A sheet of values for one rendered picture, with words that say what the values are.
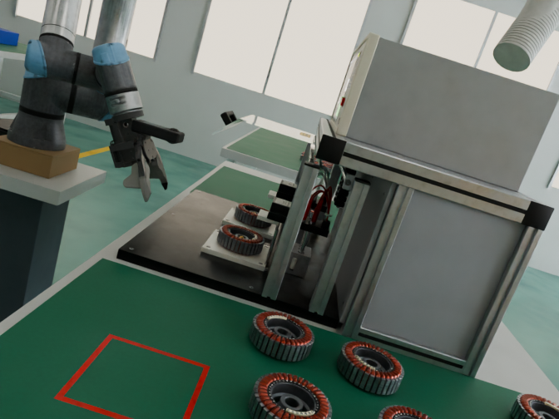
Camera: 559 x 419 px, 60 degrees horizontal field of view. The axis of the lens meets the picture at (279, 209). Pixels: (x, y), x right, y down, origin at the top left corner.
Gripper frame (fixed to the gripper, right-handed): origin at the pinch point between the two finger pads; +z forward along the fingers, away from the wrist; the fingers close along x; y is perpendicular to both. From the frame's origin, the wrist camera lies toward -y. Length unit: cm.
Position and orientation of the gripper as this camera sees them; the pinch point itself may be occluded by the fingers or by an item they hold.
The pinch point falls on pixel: (160, 194)
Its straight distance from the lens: 119.0
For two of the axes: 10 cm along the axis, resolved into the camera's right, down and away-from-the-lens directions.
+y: -9.7, 2.0, 1.3
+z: 2.2, 9.5, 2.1
